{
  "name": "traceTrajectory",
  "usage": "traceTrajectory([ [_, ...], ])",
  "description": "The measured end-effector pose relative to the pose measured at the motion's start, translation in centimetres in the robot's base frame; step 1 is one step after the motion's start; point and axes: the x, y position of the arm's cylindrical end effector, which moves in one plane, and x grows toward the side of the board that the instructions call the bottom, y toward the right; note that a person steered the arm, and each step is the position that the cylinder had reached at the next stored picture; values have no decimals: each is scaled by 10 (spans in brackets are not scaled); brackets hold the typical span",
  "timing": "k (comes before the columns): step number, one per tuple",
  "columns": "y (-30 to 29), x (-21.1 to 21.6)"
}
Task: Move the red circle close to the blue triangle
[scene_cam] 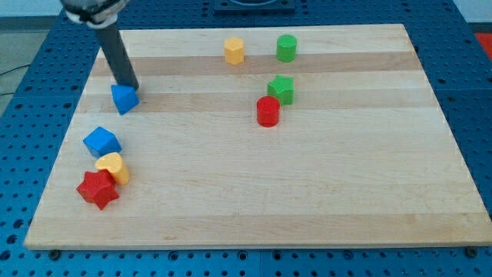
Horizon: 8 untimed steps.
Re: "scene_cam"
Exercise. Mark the green star block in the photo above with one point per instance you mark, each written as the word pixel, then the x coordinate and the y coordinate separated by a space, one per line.
pixel 282 88

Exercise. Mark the dark blue base plate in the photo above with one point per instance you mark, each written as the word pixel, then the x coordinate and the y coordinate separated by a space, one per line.
pixel 236 6

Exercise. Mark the red cylinder block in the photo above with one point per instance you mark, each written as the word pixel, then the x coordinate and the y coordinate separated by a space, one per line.
pixel 268 111

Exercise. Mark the grey robot wrist mount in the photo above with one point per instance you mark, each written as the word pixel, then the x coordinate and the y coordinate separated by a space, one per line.
pixel 97 14

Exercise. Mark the green cylinder block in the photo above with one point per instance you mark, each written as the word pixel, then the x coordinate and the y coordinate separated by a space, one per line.
pixel 286 48

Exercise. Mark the yellow hexagon block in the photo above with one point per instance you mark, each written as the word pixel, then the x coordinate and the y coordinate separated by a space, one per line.
pixel 234 50

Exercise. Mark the blue cube block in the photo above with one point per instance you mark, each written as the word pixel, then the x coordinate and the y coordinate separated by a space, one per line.
pixel 101 142

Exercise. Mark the yellow heart block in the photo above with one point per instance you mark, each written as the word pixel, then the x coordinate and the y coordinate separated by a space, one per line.
pixel 116 166

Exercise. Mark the wooden board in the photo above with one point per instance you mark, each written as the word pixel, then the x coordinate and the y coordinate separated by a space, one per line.
pixel 363 158

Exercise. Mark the red star block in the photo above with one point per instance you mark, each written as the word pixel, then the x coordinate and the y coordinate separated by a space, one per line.
pixel 98 188

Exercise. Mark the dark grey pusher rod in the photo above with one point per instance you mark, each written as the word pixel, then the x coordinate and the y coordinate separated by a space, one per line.
pixel 116 56

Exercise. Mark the blue triangle block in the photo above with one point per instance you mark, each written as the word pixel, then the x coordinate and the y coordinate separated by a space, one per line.
pixel 124 97

